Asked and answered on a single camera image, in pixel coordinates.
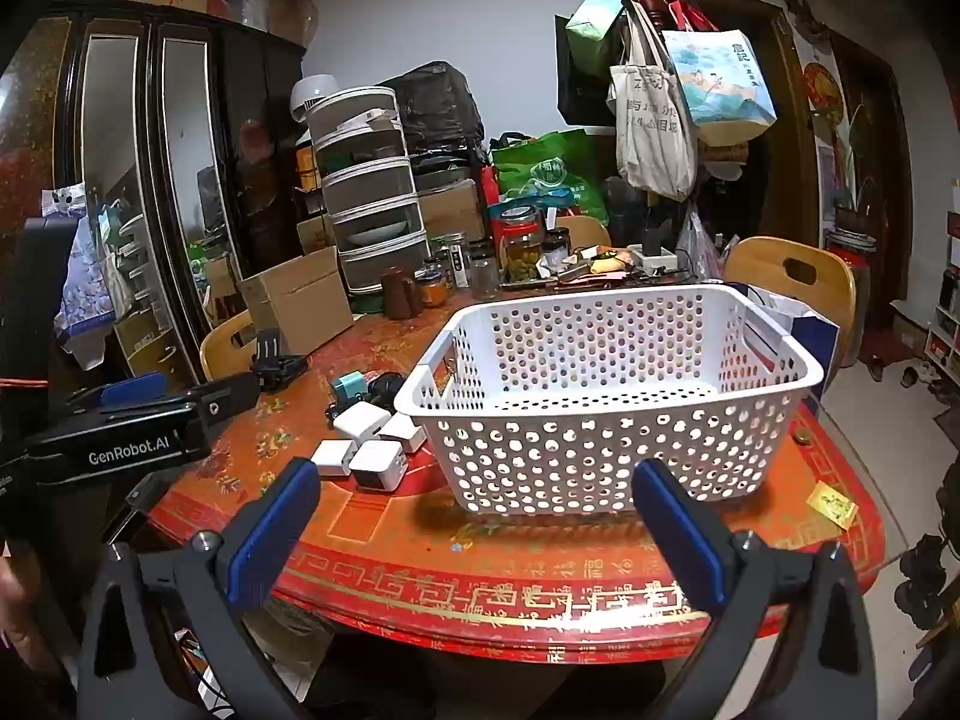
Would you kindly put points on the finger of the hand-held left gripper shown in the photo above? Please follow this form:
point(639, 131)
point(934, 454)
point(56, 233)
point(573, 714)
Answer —
point(229, 396)
point(133, 390)

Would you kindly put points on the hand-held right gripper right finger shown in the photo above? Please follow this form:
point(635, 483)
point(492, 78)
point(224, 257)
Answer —
point(679, 540)

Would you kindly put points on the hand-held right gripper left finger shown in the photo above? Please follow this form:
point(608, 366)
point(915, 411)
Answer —
point(271, 532)

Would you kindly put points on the teal charger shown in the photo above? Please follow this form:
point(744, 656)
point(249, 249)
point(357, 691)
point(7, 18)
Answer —
point(349, 390)

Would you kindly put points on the white charger black face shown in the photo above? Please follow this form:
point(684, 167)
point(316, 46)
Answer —
point(377, 469)

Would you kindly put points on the white perforated plastic basket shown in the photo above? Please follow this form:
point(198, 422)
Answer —
point(409, 401)

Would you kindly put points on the person's left hand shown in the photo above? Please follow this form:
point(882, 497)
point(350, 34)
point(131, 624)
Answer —
point(16, 607)

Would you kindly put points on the wooden chair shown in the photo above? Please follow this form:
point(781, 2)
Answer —
point(585, 231)
point(795, 277)
point(225, 349)

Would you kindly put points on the black phone holder clamp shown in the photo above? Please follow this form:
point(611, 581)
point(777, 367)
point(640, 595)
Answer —
point(277, 364)

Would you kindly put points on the blue patterned plastic bag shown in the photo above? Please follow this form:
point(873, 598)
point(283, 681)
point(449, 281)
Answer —
point(86, 285)

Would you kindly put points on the open cardboard box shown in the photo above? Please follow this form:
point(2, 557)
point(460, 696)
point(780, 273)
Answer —
point(300, 300)

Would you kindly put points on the yellow card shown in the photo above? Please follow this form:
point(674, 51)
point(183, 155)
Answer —
point(832, 506)

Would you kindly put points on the green plastic tray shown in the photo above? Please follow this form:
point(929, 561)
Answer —
point(367, 305)

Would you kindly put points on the brown mug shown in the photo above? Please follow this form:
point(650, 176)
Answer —
point(397, 294)

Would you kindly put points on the orange glass jar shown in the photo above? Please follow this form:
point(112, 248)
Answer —
point(430, 291)

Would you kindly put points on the dark mirrored wardrobe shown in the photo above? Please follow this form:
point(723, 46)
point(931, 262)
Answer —
point(247, 165)

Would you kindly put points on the white blue shopping bag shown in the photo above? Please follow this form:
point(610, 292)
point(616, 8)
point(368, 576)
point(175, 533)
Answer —
point(814, 334)

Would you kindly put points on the dark bundle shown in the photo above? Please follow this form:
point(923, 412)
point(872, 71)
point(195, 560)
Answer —
point(926, 562)

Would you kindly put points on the white plastic storage box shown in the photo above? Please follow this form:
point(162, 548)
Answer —
point(367, 187)

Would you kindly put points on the black white carton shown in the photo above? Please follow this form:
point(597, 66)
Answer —
point(458, 262)

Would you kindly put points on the white power strip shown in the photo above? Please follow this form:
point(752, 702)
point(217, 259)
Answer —
point(652, 259)

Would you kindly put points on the clear glass jar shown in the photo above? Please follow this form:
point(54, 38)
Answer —
point(484, 274)

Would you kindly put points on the taped cardboard box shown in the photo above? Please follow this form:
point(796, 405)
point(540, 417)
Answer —
point(450, 210)

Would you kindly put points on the white round fan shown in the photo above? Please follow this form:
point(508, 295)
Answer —
point(311, 97)

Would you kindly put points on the dark lid glass jar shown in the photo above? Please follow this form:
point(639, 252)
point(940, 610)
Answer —
point(557, 247)

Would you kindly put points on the pickle jar red lid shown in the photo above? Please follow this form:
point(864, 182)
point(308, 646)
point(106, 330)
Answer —
point(521, 251)

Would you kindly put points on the white shoe rack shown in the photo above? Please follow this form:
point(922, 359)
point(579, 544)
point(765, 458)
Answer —
point(943, 330)

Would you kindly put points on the green shopping bag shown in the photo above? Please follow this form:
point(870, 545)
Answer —
point(551, 172)

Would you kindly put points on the plastic wrapped bundles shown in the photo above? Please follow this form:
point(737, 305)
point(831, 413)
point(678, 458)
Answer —
point(262, 4)

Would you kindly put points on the beige canvas tote bag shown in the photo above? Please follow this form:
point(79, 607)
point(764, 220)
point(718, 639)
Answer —
point(652, 135)

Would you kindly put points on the wooden door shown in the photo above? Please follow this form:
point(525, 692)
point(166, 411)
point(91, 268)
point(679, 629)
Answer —
point(862, 165)

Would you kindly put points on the black hanging bag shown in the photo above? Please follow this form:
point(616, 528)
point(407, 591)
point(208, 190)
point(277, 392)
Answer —
point(581, 97)

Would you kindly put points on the blue illustrated paper bag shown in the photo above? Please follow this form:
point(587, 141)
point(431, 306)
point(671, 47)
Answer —
point(720, 86)

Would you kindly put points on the green paper bag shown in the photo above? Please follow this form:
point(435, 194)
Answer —
point(592, 26)

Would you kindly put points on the red hanging bag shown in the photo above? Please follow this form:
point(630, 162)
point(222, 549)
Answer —
point(694, 15)

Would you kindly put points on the red round wall ornament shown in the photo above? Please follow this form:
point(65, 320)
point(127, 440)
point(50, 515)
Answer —
point(821, 86)

